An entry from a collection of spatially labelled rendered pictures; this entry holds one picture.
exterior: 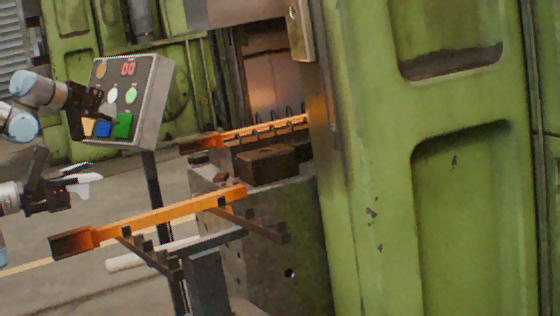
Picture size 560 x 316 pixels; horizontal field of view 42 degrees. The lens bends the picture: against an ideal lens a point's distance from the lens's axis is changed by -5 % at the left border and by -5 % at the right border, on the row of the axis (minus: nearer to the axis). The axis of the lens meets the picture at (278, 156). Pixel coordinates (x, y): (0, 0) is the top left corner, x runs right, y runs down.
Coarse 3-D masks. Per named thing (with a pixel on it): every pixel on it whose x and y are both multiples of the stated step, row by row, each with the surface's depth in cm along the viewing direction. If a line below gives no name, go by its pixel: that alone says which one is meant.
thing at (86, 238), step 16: (224, 192) 156; (240, 192) 157; (160, 208) 151; (176, 208) 150; (192, 208) 152; (208, 208) 154; (112, 224) 145; (128, 224) 145; (144, 224) 147; (48, 240) 139; (64, 240) 140; (80, 240) 142; (96, 240) 141; (64, 256) 140
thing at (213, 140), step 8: (280, 120) 191; (296, 120) 191; (248, 128) 187; (256, 128) 187; (264, 128) 188; (200, 136) 185; (208, 136) 184; (216, 136) 183; (224, 136) 184; (232, 136) 185; (184, 144) 181; (192, 144) 183; (200, 144) 183; (208, 144) 184; (216, 144) 184; (184, 152) 181; (192, 152) 182
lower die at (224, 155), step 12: (300, 120) 191; (264, 132) 187; (276, 132) 186; (288, 132) 184; (300, 132) 185; (228, 144) 181; (252, 144) 181; (264, 144) 182; (216, 156) 191; (228, 156) 181; (300, 156) 186; (312, 156) 187; (228, 168) 184
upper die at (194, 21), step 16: (192, 0) 180; (208, 0) 171; (224, 0) 172; (240, 0) 173; (256, 0) 175; (272, 0) 176; (192, 16) 183; (208, 16) 171; (224, 16) 173; (240, 16) 174; (256, 16) 176; (272, 16) 177
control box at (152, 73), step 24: (96, 72) 238; (120, 72) 228; (144, 72) 220; (168, 72) 222; (120, 96) 225; (144, 96) 217; (144, 120) 217; (96, 144) 234; (120, 144) 220; (144, 144) 217
